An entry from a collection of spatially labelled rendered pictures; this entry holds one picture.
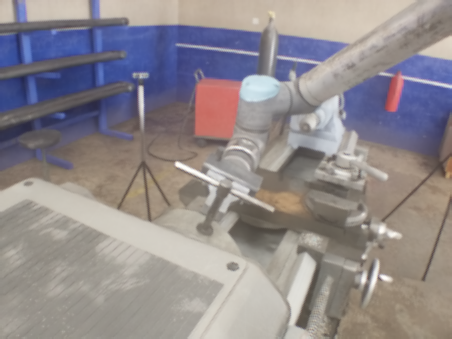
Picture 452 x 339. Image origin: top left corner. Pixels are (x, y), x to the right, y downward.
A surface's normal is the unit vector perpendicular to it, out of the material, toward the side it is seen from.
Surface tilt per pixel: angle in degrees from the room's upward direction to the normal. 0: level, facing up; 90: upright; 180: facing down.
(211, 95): 90
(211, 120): 90
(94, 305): 0
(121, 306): 0
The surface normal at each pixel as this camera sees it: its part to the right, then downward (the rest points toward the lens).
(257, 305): 0.69, -0.46
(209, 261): 0.07, -0.90
